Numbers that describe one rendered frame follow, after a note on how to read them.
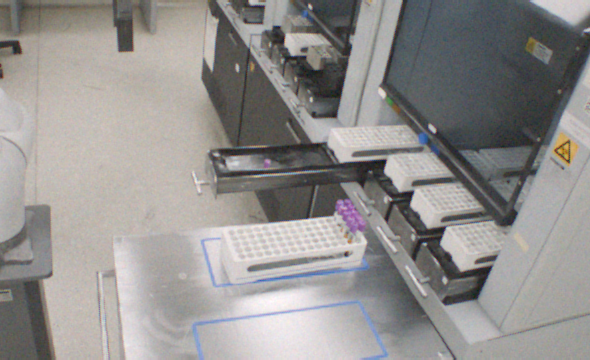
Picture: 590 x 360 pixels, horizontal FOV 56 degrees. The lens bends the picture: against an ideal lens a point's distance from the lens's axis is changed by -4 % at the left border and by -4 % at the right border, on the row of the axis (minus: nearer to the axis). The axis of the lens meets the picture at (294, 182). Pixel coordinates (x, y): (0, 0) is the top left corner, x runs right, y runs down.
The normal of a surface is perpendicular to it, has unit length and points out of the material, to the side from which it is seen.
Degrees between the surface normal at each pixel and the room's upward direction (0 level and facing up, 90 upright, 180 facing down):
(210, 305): 0
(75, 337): 0
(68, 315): 0
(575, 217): 90
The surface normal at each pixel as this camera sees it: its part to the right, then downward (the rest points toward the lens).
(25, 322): 0.33, 0.58
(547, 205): -0.93, 0.08
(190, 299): 0.15, -0.81
